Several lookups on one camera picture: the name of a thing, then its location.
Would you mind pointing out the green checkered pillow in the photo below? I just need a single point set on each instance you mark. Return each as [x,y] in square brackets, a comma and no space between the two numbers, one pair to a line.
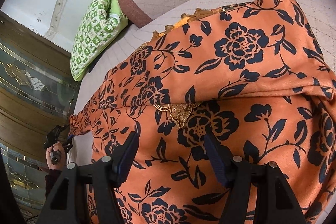
[100,25]

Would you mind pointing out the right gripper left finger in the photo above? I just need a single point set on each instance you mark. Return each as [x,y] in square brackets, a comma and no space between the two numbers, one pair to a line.
[67,201]

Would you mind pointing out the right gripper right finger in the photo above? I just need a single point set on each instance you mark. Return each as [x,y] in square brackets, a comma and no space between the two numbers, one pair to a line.
[275,201]

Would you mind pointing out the wooden glass wardrobe door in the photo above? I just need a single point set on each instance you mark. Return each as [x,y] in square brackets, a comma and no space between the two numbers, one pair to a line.
[37,94]

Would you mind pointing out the person left hand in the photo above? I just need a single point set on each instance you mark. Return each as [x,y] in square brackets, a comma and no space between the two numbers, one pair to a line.
[55,156]

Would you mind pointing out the pink quilted mattress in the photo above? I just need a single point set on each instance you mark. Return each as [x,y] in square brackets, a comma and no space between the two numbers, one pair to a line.
[302,3]

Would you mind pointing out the orange black floral garment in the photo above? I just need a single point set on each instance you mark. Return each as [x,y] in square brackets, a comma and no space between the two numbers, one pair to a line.
[223,98]

